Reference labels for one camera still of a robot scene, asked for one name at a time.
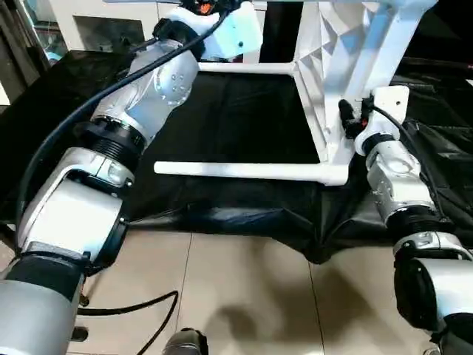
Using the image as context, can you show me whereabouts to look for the black mat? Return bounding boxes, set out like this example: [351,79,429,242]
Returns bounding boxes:
[0,46,473,265]

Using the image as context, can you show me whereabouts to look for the grey metal rack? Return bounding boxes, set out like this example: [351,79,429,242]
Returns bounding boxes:
[0,0,49,84]

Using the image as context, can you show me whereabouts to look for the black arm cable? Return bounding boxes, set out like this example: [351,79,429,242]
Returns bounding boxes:
[368,105,446,223]
[13,9,228,226]

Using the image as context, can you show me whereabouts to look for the black robot left foot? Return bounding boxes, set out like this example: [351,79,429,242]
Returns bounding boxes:
[163,329,209,355]

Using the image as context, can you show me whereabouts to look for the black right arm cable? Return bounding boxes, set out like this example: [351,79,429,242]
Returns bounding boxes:
[368,105,446,223]

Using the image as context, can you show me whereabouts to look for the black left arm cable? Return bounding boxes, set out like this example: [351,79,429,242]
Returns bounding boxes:
[13,9,228,226]

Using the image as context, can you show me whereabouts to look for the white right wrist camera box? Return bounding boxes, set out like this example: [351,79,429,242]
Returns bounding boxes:
[364,85,412,158]

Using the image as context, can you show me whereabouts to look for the white glass-door cabinet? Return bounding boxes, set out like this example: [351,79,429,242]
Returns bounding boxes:
[44,0,163,54]

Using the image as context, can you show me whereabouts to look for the white plastic table top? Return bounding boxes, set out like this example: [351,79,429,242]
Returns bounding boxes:
[294,0,438,169]

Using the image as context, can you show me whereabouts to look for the white plastic table leg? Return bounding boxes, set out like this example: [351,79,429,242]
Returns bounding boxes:
[153,160,350,186]
[197,62,298,75]

